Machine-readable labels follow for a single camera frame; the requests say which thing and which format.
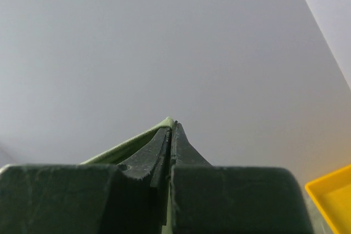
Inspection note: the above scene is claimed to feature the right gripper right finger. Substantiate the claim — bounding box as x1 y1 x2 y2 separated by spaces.
170 123 313 233

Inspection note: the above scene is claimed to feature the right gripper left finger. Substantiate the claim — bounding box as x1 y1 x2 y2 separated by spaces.
1 128 171 233

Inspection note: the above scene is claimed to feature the green motorcycle tank top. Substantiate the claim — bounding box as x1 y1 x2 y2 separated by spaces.
85 117 175 233

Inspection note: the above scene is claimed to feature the yellow plastic tray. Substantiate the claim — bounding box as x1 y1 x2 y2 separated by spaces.
304 165 350 233

